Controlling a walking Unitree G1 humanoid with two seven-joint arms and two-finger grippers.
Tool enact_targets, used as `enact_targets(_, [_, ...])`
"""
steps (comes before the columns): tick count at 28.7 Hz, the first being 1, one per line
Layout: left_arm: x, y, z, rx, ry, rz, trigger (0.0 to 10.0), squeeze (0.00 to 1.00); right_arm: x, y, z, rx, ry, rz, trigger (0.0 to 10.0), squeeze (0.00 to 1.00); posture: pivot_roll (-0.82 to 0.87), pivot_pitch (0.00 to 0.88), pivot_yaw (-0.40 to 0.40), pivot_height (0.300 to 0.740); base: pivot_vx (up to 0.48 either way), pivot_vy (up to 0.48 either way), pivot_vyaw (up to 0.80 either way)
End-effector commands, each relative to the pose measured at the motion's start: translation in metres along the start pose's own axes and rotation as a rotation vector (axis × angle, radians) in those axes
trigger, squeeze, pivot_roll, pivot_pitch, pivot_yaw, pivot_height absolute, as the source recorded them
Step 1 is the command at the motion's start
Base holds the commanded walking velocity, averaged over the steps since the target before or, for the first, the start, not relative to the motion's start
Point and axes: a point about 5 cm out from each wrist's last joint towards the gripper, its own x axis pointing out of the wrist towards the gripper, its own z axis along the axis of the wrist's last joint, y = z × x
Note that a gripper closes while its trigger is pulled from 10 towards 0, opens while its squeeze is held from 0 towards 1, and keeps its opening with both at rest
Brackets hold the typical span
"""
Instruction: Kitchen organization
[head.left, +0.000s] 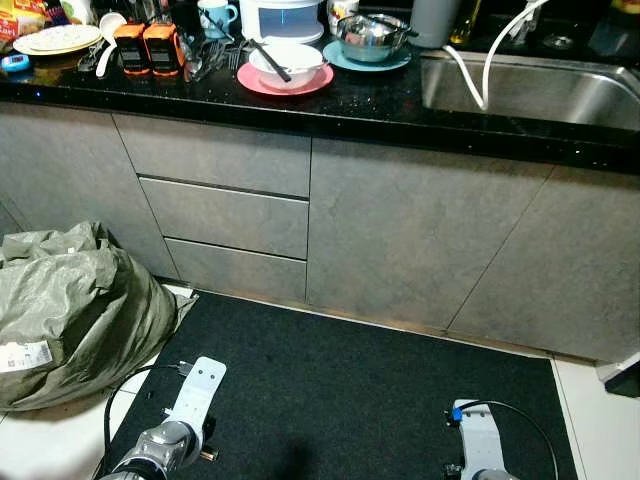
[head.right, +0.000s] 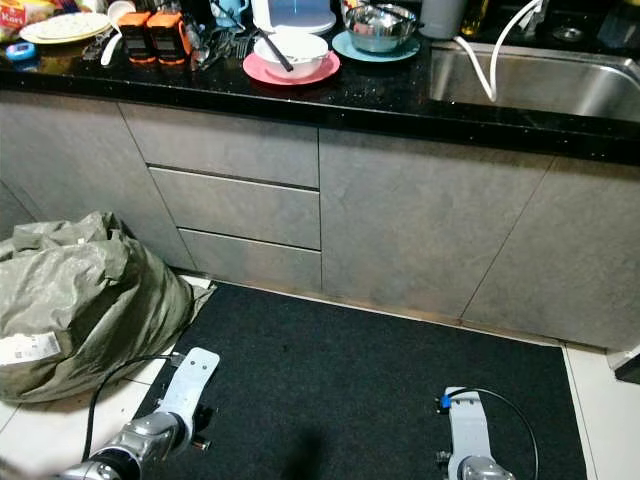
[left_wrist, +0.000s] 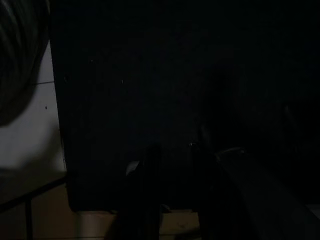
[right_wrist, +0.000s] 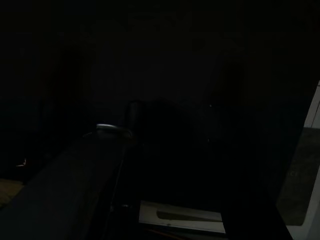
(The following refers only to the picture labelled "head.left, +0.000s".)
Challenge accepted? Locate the yellow oil bottle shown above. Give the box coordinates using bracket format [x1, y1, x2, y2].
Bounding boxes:
[450, 0, 484, 47]

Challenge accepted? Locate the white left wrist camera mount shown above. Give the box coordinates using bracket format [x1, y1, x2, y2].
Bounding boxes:
[165, 357, 228, 433]

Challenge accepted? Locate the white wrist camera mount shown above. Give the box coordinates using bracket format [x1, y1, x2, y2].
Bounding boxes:
[165, 357, 228, 433]
[450, 399, 507, 480]

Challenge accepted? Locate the grey vacuum flask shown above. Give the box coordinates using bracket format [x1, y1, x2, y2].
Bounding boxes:
[408, 0, 464, 50]

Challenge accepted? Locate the white bowl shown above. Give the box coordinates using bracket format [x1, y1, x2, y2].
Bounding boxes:
[248, 42, 327, 89]

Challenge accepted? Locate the small blue gadget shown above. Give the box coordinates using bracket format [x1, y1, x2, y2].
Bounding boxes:
[0, 53, 32, 75]

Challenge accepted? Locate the white hose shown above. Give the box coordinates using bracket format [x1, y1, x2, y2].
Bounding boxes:
[440, 0, 553, 112]

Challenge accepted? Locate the yellow red snack packet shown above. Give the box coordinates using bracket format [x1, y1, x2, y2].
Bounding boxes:
[0, 0, 51, 43]

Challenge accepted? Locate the orange black battery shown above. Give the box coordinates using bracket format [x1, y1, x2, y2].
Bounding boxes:
[142, 22, 187, 79]
[111, 22, 152, 77]

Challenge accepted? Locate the white printed mug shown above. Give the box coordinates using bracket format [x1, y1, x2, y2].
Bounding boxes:
[327, 0, 361, 31]

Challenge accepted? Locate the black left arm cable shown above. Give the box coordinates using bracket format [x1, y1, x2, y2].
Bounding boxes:
[102, 362, 194, 477]

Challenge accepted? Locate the blue mug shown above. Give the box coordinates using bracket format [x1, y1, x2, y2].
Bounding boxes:
[196, 0, 242, 40]

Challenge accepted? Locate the grey cabinet panel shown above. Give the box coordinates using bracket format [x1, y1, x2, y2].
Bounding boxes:
[0, 100, 182, 281]

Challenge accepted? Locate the cream plate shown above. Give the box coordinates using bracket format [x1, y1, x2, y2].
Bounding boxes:
[12, 24, 105, 58]

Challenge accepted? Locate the black floor mat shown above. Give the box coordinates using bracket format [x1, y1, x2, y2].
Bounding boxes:
[98, 289, 581, 480]

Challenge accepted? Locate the grey black floor fixture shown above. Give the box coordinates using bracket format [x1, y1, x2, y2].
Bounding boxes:
[597, 355, 640, 399]

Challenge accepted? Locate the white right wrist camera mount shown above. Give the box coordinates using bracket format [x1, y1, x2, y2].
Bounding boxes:
[450, 399, 507, 480]

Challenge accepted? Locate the steel sink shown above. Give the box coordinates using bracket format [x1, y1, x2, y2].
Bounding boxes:
[419, 50, 640, 134]

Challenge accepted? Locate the grey green woven sack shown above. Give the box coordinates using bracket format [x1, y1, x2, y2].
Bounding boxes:
[0, 221, 197, 413]

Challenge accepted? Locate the steel cutlery heap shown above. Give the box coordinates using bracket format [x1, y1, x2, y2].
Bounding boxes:
[178, 35, 253, 84]

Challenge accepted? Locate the teal plate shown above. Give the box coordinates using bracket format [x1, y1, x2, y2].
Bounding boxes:
[322, 40, 414, 74]

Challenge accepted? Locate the steel bowl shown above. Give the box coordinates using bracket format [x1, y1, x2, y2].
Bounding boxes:
[335, 13, 413, 64]

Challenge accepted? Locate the white ceramic spoon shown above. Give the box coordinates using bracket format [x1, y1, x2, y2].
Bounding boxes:
[94, 38, 119, 80]

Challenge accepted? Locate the white cup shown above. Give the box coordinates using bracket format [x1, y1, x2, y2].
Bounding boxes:
[97, 11, 129, 43]

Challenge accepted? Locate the pink plate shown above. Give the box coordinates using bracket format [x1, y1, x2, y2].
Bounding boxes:
[236, 60, 336, 99]

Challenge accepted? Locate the grey drawer front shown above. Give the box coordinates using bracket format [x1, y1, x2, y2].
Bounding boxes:
[162, 237, 309, 305]
[112, 112, 313, 199]
[138, 177, 311, 261]

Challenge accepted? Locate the white stacked food container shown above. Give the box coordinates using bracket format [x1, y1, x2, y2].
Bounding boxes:
[238, 0, 327, 46]

